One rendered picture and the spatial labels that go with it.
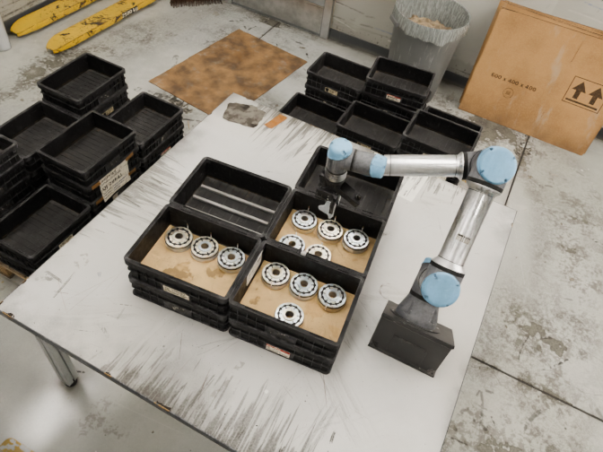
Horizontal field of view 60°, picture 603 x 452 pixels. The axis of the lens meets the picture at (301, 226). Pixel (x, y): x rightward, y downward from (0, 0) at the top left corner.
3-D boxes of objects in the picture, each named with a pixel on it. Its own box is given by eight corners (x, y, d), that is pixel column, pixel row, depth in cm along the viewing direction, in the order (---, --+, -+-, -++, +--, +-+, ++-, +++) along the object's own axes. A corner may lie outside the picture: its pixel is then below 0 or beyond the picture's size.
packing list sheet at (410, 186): (429, 175, 259) (429, 174, 258) (414, 204, 244) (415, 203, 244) (369, 150, 266) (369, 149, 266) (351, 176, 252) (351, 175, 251)
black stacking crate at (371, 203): (397, 193, 232) (404, 175, 223) (380, 239, 213) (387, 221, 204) (315, 164, 238) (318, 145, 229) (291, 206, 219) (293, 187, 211)
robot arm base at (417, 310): (432, 323, 192) (443, 299, 190) (437, 334, 177) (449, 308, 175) (394, 306, 193) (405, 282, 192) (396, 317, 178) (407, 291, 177)
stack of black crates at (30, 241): (56, 212, 287) (46, 182, 270) (100, 234, 281) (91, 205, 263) (-3, 261, 263) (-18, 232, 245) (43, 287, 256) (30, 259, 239)
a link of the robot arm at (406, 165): (499, 150, 181) (357, 149, 187) (507, 148, 170) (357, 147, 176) (497, 183, 182) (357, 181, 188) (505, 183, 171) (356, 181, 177)
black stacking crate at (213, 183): (290, 207, 219) (292, 187, 210) (261, 257, 200) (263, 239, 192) (205, 176, 225) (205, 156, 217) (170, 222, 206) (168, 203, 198)
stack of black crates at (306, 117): (345, 140, 356) (351, 113, 339) (326, 165, 337) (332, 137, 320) (293, 118, 365) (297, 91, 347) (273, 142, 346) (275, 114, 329)
